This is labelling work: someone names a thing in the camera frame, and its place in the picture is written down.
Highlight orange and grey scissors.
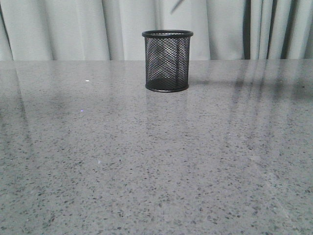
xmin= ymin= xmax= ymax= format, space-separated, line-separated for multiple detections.
xmin=170 ymin=0 xmax=184 ymax=14

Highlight black mesh pen cup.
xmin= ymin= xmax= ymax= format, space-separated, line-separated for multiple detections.
xmin=142 ymin=30 xmax=193 ymax=93

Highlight grey curtain backdrop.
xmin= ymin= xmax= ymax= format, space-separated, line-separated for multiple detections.
xmin=0 ymin=0 xmax=313 ymax=61

